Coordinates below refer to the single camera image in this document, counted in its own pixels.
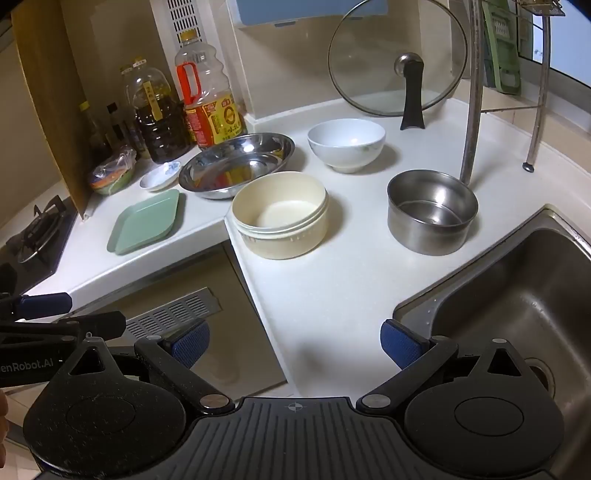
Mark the metal vent grille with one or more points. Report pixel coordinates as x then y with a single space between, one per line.
171 311

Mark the stainless steel sink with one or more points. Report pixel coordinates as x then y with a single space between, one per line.
517 295

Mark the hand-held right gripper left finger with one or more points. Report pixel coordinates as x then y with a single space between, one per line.
189 344

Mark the window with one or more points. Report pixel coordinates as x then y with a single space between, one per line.
568 37

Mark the wooden splash panel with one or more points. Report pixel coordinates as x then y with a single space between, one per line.
51 101

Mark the stainless steel basin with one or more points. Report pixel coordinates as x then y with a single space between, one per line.
235 164

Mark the green square plate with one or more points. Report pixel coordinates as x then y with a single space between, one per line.
143 221

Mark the white perforated pipe cover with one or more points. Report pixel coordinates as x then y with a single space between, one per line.
184 21

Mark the beige plastic bowl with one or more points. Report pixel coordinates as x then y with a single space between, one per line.
281 226

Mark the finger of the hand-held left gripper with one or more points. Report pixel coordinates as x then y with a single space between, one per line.
92 325
46 304

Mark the cabinet door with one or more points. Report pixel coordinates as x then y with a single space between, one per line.
249 332

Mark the white ceramic bowl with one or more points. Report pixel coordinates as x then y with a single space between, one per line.
346 143

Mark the dark oil bottle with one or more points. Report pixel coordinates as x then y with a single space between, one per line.
159 120

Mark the yellow-capped sauce bottle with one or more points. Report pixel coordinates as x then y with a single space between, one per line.
92 134

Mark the plastic-wrapped bowl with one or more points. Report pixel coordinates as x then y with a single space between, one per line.
113 173

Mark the green cutting board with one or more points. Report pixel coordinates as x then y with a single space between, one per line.
503 50

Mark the small flower-print saucer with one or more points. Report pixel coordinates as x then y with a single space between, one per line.
159 177

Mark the sauce bottle yellow label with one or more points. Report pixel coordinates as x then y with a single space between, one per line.
210 92

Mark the glass pot lid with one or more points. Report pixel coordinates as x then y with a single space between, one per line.
383 55

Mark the gas stove burner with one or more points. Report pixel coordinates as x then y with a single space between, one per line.
37 235

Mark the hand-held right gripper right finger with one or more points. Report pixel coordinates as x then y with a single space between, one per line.
401 344

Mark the steel dish rack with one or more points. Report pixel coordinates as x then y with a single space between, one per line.
538 115

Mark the black-capped sauce bottle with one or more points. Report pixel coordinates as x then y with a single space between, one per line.
117 127

